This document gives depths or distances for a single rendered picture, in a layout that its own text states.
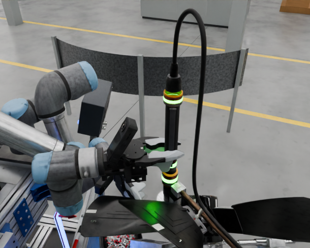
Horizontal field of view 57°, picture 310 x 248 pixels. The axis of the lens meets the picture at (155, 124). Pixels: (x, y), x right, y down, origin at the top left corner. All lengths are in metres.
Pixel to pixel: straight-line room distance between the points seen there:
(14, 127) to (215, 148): 2.47
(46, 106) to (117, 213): 0.42
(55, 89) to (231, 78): 2.20
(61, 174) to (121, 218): 0.29
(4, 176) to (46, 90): 0.65
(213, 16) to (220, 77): 4.13
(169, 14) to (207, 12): 0.93
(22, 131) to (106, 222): 0.36
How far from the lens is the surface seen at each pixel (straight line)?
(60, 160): 0.71
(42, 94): 1.02
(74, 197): 0.79
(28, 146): 0.85
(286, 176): 2.97
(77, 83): 1.04
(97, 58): 2.84
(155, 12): 7.34
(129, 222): 0.91
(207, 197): 0.89
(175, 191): 0.77
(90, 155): 0.70
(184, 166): 2.82
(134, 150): 0.71
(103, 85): 1.53
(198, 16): 0.53
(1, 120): 0.84
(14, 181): 1.50
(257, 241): 1.03
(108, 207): 0.97
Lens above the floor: 1.93
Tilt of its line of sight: 35 degrees down
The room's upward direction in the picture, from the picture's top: straight up
